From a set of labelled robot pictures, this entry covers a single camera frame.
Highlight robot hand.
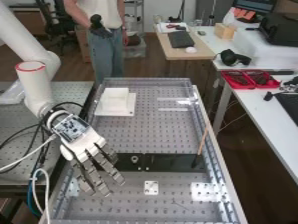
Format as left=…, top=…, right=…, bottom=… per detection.
left=51, top=113, right=127, bottom=198

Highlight small white box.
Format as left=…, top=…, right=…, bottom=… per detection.
left=94, top=86, right=139, bottom=118

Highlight clear plastic bag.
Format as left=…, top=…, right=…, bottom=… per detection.
left=0, top=79, right=27, bottom=106

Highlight white square plate with hole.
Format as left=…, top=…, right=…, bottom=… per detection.
left=143, top=180, right=162, bottom=196

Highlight black plate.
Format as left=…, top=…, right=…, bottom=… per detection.
left=115, top=152, right=208, bottom=173

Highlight person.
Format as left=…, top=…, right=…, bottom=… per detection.
left=62, top=0, right=131, bottom=87

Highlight thin stick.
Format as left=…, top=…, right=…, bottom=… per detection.
left=191, top=124, right=211, bottom=169

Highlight clear box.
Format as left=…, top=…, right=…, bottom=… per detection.
left=47, top=76, right=251, bottom=224

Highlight black handheld device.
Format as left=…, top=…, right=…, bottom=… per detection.
left=90, top=13, right=115, bottom=39

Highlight wooden desk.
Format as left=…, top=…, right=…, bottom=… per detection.
left=154, top=23, right=220, bottom=80

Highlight black office chair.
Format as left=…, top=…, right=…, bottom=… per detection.
left=34, top=0, right=76, bottom=46

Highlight red tray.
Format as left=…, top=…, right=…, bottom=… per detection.
left=220, top=69, right=259, bottom=90
left=244, top=68, right=283, bottom=90

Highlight black headphones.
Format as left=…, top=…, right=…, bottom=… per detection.
left=220, top=48, right=253, bottom=67

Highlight white desk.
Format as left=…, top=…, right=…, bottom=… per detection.
left=194, top=19, right=298, bottom=77
left=212, top=71, right=298, bottom=186

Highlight light wooden box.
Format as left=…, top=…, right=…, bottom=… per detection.
left=213, top=22, right=237, bottom=41

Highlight large black case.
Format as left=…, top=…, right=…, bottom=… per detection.
left=259, top=12, right=298, bottom=47

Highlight white cable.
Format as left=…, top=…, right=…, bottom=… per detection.
left=0, top=134, right=59, bottom=173
left=29, top=167, right=54, bottom=224

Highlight black cable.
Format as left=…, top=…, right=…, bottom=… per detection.
left=0, top=101, right=86, bottom=150

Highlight blue cable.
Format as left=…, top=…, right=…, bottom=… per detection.
left=26, top=179, right=39, bottom=216

